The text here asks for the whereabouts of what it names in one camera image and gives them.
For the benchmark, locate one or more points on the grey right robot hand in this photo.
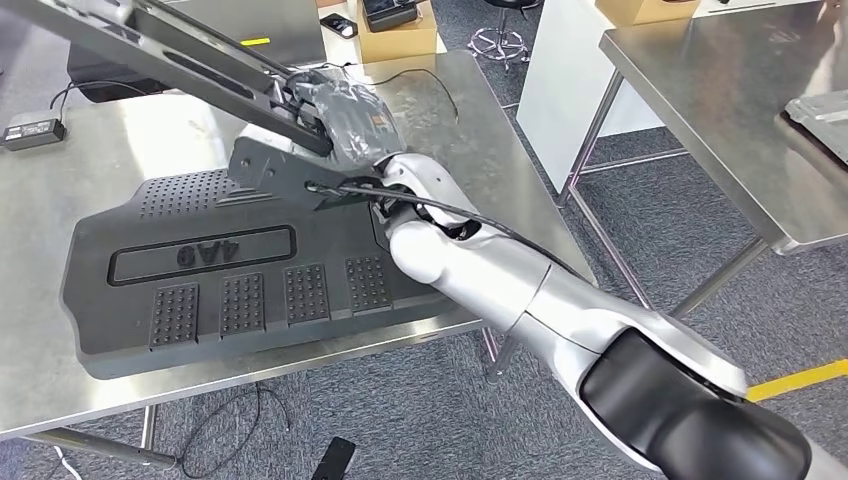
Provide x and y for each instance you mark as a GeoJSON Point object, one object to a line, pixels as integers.
{"type": "Point", "coordinates": [358, 122]}

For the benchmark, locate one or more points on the black right camera bracket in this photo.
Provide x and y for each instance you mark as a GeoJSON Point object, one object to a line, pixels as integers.
{"type": "Point", "coordinates": [278, 175]}

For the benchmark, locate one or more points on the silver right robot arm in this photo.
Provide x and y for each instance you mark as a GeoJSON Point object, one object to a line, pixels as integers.
{"type": "Point", "coordinates": [503, 278]}

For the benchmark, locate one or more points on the grey power box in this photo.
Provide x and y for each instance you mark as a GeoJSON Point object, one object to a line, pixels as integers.
{"type": "Point", "coordinates": [33, 131]}

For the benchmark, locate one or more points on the large steel workbench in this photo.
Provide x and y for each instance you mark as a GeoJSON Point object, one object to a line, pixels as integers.
{"type": "Point", "coordinates": [477, 166]}

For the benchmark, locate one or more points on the white cabinet panel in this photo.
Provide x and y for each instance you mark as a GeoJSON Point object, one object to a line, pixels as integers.
{"type": "Point", "coordinates": [563, 86]}

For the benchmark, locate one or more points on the steel table with sheet part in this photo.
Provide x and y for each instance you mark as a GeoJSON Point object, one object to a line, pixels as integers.
{"type": "Point", "coordinates": [715, 86]}

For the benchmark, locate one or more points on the chrome stool base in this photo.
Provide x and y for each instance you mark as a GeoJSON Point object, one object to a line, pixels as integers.
{"type": "Point", "coordinates": [498, 43]}

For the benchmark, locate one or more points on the grey sheet metal part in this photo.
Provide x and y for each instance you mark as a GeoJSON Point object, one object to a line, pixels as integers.
{"type": "Point", "coordinates": [825, 122]}

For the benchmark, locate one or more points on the black device on cardboard box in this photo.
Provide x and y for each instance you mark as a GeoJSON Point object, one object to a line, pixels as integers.
{"type": "Point", "coordinates": [389, 14]}

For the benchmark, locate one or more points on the tan cardboard box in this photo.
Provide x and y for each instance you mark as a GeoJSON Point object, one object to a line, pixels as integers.
{"type": "Point", "coordinates": [646, 10]}

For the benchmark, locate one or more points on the black plastic plate frame part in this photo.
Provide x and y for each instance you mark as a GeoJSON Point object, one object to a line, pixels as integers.
{"type": "Point", "coordinates": [199, 73]}

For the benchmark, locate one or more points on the black robot left foot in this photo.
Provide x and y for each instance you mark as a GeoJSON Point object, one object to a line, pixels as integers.
{"type": "Point", "coordinates": [333, 458]}

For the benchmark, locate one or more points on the black phone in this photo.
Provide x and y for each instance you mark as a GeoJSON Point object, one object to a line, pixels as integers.
{"type": "Point", "coordinates": [339, 25]}

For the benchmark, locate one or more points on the brown cardboard box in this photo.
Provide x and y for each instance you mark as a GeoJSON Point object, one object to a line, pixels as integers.
{"type": "Point", "coordinates": [397, 43]}

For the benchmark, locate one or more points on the black plastic engine cover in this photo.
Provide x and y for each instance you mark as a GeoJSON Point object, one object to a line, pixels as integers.
{"type": "Point", "coordinates": [199, 318]}

